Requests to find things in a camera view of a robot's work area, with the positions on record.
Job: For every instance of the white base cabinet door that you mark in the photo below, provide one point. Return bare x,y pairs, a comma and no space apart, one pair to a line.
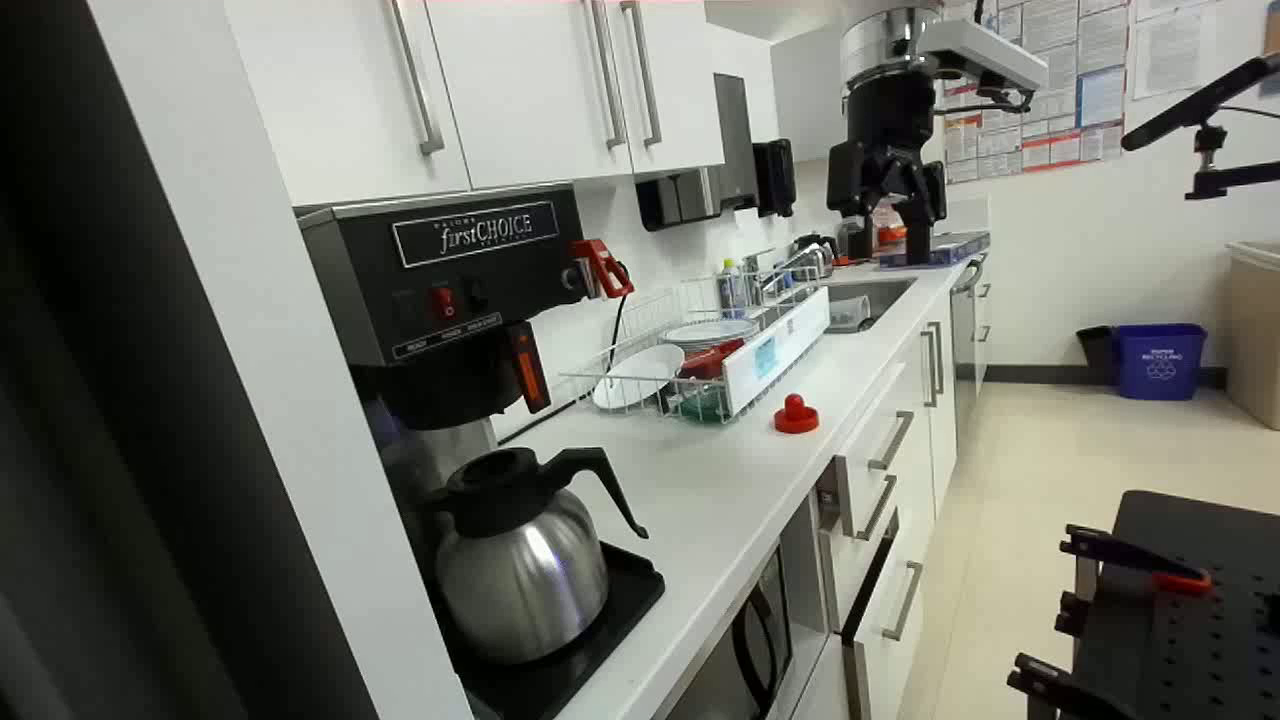
945,426

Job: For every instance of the red and white bottle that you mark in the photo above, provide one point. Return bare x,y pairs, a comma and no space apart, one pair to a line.
891,238

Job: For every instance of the red and white poster strip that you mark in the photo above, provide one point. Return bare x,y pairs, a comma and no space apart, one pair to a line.
1067,149

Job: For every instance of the white wall cabinet door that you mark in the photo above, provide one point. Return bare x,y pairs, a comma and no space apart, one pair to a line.
523,81
320,95
690,81

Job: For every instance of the white cabinet doors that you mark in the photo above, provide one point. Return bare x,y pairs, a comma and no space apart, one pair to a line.
863,435

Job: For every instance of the red round puck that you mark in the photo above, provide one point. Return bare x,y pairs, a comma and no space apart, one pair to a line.
797,418

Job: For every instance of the white box with blue label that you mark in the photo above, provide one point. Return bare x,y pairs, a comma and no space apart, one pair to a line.
774,353

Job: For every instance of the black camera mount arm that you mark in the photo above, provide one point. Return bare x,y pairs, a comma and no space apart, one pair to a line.
1200,102

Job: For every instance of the white kitchen drawer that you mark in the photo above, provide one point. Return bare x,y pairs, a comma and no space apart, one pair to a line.
845,544
887,664

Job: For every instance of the red cup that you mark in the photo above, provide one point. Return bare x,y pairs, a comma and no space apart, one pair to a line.
710,361

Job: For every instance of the steel kitchen sink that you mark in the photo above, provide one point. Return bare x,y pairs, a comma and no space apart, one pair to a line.
864,304

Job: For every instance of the white tall cabinet panel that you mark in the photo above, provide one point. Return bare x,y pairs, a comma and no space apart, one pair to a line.
240,332

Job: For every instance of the steel carafe with black lid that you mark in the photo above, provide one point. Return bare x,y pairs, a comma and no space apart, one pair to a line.
525,575

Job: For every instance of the black soap dispenser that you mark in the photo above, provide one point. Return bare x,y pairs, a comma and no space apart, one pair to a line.
774,176

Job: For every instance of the black clamp with red tip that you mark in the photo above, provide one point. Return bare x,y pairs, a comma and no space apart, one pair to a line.
1135,559

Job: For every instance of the dish soap bottle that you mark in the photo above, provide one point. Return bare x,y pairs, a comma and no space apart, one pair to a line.
733,288

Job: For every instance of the black perforated breadboard table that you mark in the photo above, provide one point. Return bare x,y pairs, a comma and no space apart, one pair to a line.
1200,640

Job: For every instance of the white paper notice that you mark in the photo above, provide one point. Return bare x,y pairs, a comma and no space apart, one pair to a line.
1170,50

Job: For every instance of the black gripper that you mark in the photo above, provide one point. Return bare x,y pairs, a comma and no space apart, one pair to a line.
891,126

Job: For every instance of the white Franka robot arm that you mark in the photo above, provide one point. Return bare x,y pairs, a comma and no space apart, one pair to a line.
963,47

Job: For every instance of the built-in microwave oven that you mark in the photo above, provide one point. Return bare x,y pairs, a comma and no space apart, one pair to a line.
745,654

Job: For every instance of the blue recycling bin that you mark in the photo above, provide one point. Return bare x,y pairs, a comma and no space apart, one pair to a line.
1158,361

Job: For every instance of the black appliance side panel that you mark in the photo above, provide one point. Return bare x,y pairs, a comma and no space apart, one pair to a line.
93,464

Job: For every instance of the blue framed paper notice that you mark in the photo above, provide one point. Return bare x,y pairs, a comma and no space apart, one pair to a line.
1102,98

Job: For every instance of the black trash bin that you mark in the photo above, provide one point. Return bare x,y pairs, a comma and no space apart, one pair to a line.
1098,351

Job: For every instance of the black coffee maker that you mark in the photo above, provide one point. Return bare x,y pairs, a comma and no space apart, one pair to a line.
424,286

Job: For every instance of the beige storage cabinet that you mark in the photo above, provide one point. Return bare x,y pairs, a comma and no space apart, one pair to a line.
1259,332

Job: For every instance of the chrome kitchen faucet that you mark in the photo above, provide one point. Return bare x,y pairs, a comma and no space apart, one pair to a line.
795,274

